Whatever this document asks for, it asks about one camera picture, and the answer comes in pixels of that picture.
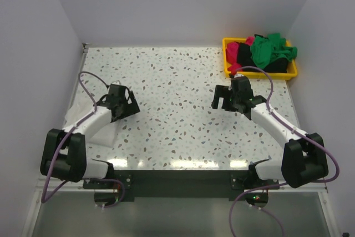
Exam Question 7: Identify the white t shirt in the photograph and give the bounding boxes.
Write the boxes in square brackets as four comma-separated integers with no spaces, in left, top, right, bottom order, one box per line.
[63,100,124,148]

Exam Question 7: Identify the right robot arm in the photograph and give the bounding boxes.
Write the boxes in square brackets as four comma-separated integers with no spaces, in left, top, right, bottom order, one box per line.
[211,77,329,188]

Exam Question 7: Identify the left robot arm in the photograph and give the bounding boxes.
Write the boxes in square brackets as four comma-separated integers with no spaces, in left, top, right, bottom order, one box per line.
[40,84,140,182]

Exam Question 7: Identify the black t shirt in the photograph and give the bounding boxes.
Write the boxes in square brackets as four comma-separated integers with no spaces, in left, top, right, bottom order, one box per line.
[237,41,288,73]

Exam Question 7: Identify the pink t shirt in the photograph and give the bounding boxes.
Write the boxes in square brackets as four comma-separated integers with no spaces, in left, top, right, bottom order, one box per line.
[222,36,255,74]

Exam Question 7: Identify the green t shirt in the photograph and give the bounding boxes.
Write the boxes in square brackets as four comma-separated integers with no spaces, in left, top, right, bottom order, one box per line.
[250,32,298,69]

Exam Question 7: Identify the yellow plastic bin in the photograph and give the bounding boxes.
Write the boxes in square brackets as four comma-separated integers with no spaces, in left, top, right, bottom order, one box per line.
[222,37,298,80]

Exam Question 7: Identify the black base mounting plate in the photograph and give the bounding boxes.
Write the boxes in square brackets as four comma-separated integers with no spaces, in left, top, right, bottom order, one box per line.
[83,169,281,203]

